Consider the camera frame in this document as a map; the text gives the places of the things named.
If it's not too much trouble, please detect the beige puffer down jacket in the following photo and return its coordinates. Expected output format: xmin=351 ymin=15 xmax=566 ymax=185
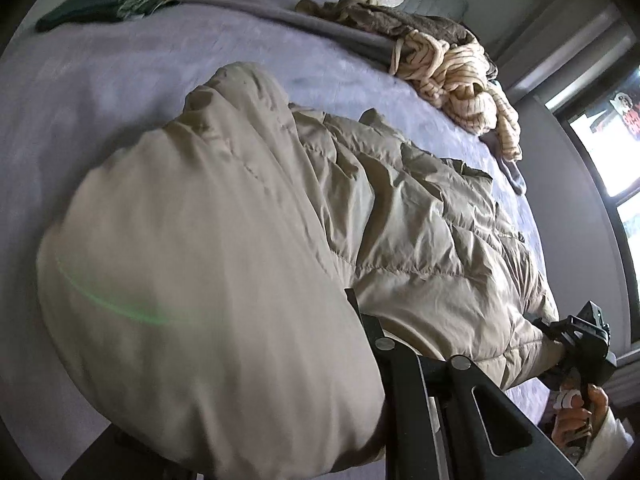
xmin=37 ymin=63 xmax=562 ymax=479

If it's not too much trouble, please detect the person right hand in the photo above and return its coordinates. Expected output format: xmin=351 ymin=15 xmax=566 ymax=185
xmin=551 ymin=384 xmax=608 ymax=452

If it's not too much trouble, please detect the bright window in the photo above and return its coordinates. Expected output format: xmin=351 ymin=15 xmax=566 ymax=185
xmin=546 ymin=65 xmax=639 ymax=275

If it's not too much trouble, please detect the cream striped knit garment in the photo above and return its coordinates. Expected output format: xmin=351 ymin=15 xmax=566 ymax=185
xmin=390 ymin=29 xmax=522 ymax=162

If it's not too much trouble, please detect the grey window curtain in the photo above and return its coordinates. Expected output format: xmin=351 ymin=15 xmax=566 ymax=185
xmin=497 ymin=0 xmax=637 ymax=103

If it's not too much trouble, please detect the brown furry garment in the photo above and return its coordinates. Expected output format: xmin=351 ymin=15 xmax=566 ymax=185
xmin=295 ymin=0 xmax=498 ymax=80

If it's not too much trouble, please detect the lavender bed cover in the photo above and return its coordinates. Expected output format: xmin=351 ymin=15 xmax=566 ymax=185
xmin=1 ymin=4 xmax=541 ymax=453

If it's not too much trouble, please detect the dark green fringed scarf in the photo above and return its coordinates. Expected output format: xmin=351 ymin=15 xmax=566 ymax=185
xmin=35 ymin=0 xmax=179 ymax=32

